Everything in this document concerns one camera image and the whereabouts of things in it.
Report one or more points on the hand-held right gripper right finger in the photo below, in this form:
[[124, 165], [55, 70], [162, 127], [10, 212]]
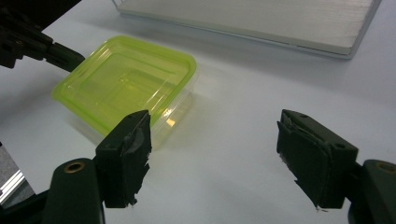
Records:
[[314, 161]]

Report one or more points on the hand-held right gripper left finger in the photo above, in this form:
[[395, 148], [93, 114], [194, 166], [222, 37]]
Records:
[[121, 168]]

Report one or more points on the green plastic lidded container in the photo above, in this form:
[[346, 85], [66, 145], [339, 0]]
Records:
[[124, 81]]

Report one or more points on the aluminium rail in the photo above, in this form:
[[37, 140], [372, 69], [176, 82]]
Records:
[[11, 186]]

